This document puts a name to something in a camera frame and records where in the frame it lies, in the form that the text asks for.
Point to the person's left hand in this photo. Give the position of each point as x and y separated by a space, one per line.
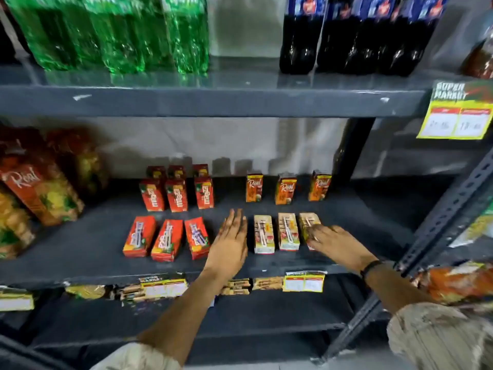
229 246

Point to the person's right hand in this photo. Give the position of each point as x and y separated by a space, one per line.
341 244

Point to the red Maaza carton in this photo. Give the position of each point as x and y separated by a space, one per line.
139 236
197 238
167 240

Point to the red Maaza cartons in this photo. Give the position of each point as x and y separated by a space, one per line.
176 194

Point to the grey metal shelf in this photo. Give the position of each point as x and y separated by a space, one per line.
231 102

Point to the large Real pineapple juice cartons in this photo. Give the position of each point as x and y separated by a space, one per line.
38 188

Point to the person's left forearm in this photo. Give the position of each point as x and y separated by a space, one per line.
181 315

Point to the person's right forearm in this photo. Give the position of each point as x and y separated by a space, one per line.
396 287

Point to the yellow shelf price tag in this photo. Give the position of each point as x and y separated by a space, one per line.
456 115
163 289
15 302
304 283

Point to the black wristband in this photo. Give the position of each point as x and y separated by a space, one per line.
370 267

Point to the torn label strip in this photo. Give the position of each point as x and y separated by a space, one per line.
129 294
267 283
235 287

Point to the grey perforated metal rack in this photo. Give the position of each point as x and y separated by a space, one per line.
416 196

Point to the orange snack packet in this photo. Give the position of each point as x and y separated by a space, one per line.
454 283

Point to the beige plaid shirt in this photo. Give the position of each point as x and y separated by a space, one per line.
435 339

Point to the yellow green torn sticker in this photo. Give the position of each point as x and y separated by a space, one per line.
84 292

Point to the dark cola bottle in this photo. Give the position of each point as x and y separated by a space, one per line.
334 42
302 38
366 46
412 42

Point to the brown drink bottle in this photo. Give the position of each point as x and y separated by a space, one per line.
479 59

